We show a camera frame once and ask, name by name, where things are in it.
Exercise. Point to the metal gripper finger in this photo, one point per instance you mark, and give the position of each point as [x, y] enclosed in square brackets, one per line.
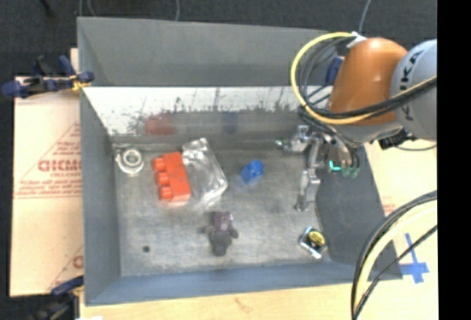
[294, 145]
[307, 190]

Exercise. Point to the blue plastic cup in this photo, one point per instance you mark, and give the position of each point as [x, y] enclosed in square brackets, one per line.
[252, 172]

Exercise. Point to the yellow and black tape measure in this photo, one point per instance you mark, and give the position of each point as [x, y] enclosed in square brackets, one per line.
[314, 241]

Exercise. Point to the clear plastic box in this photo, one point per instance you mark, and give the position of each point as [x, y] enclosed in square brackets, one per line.
[208, 175]

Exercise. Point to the purple toy animal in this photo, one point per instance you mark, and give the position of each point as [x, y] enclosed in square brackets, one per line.
[220, 234]

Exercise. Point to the orange toy building block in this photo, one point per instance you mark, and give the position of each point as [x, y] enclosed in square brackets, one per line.
[173, 178]

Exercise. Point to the grey metal bin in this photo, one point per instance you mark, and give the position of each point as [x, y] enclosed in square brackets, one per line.
[165, 237]

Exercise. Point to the black cylinder on white bracket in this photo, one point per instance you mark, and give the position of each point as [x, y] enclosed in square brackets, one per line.
[394, 141]

